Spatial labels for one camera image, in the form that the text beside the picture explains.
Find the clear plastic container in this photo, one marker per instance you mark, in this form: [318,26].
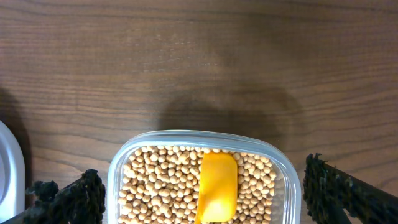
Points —
[286,204]

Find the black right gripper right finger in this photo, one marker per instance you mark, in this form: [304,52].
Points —
[331,196]

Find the yellow plastic scoop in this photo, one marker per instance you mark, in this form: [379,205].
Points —
[217,199]

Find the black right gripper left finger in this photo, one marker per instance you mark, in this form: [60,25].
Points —
[81,202]

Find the soybeans pile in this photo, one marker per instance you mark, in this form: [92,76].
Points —
[160,184]

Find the white digital kitchen scale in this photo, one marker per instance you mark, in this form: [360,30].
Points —
[12,176]

